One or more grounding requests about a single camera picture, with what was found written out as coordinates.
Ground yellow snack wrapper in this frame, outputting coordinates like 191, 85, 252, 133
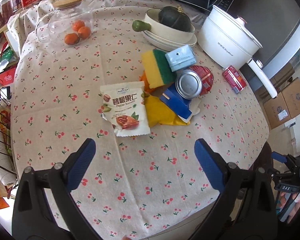
144, 93, 190, 128

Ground grey refrigerator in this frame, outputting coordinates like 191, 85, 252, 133
228, 0, 300, 88

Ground upper cardboard box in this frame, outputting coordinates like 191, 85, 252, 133
282, 78, 300, 119

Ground dark green pumpkin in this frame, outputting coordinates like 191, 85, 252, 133
158, 7, 191, 32

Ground lower cardboard box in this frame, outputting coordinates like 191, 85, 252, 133
263, 93, 291, 129

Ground cherry print tablecloth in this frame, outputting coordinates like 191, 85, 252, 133
8, 0, 269, 239

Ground cardboard box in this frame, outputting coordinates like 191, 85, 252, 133
282, 78, 300, 119
263, 93, 291, 129

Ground yellow green sponge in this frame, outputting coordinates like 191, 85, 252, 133
141, 49, 177, 89

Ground orange tangerine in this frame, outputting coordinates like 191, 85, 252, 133
78, 26, 91, 40
64, 33, 80, 45
72, 20, 85, 32

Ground black wire rack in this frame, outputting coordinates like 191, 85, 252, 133
0, 80, 18, 201

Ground light blue small box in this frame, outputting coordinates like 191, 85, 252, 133
165, 44, 197, 72

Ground white pecan snack bag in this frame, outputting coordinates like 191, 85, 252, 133
100, 81, 151, 137

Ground stacked white plates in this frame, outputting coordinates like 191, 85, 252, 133
142, 30, 197, 52

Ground blue biscuit box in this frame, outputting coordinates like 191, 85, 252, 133
159, 83, 200, 122

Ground white electric cooking pot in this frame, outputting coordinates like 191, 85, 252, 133
197, 5, 277, 98

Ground red soda can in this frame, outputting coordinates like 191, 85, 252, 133
222, 66, 247, 94

